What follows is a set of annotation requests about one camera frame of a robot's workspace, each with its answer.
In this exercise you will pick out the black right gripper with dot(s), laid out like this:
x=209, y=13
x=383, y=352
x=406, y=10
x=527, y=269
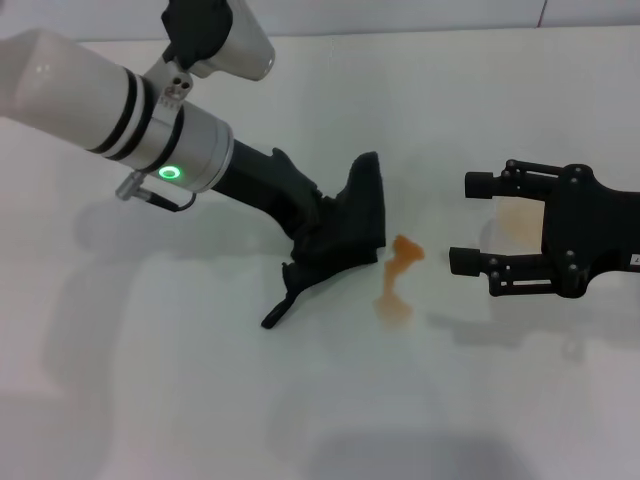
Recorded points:
x=590, y=230

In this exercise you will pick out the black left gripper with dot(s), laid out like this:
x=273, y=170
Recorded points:
x=265, y=185

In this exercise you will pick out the dark rag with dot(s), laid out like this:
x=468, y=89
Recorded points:
x=355, y=220

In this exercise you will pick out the orange-brown liquid stain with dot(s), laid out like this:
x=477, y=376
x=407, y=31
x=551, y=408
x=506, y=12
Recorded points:
x=405, y=250

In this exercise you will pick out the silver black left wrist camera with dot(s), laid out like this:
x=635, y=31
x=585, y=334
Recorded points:
x=225, y=35

